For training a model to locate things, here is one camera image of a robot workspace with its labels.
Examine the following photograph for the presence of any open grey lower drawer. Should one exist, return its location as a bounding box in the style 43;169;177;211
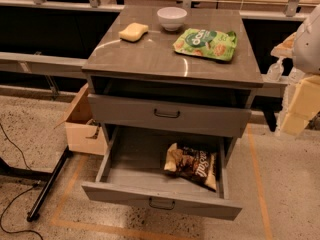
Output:
82;126;242;220

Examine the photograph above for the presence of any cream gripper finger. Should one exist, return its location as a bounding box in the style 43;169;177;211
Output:
281;113;309;136
289;75;320;120

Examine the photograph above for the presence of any black floor cable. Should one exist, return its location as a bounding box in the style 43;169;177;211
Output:
0;123;44;240

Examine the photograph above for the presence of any green snack bag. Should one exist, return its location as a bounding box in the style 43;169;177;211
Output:
173;28;237;62

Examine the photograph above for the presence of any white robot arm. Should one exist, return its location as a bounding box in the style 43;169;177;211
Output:
271;5;320;136

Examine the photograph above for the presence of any yellow sponge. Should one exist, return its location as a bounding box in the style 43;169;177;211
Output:
119;23;149;42

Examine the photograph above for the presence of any brown chip bag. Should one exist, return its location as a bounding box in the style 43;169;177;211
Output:
164;143;217;191

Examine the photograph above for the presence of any white bowl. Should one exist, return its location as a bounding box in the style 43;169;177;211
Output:
157;7;187;31

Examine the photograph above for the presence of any black table leg base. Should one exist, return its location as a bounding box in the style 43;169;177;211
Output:
0;147;72;222

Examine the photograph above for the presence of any clear pump bottle left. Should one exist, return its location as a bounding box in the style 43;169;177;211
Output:
266;57;284;81

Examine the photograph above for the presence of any closed grey upper drawer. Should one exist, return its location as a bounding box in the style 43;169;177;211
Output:
88;94;251;137

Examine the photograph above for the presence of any grey drawer cabinet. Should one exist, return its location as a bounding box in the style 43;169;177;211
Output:
83;6;263;154

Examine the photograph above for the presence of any cardboard box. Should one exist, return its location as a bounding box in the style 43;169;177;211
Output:
56;84;107;155

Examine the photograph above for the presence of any grey metal workbench frame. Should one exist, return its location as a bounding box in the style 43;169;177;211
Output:
0;0;320;100

